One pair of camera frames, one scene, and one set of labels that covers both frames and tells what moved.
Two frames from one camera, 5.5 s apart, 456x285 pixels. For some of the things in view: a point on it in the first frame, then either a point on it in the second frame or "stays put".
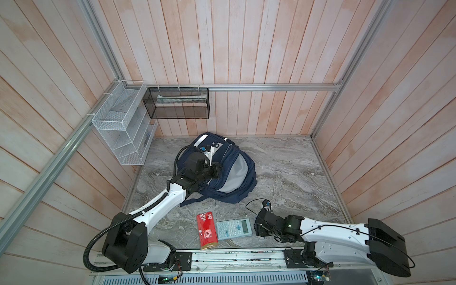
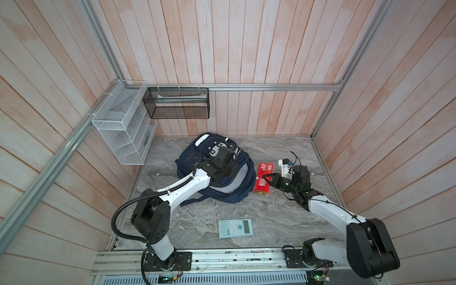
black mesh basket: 177,103 stays put
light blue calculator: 234,228 stays put
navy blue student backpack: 238,174 stays put
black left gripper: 216,167 -> 233,170
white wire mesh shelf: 125,122 stays put
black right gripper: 257,228 -> 275,180
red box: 208,234 -> 261,186
